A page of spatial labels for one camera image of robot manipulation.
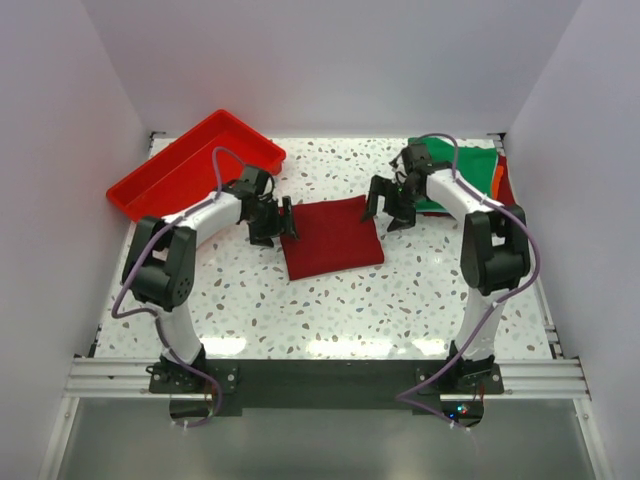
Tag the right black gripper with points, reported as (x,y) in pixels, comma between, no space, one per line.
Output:
(379,186)

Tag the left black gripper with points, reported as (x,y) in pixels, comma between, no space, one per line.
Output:
(286,224)

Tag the dark red polo shirt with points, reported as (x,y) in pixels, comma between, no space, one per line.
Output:
(331,238)

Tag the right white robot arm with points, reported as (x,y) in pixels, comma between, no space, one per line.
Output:
(495,251)

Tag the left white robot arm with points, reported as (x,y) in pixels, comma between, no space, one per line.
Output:
(159,271)

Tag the folded green t shirt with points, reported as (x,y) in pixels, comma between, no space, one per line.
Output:
(442,150)

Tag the red plastic tray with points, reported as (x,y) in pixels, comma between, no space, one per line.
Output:
(193,165)

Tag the folded orange shirt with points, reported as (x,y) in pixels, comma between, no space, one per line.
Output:
(496,182)

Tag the folded dark red shirt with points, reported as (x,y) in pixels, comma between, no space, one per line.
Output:
(506,185)

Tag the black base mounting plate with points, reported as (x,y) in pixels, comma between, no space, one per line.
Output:
(227,388)

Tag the aluminium frame rail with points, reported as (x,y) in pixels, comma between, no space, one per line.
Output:
(522,379)

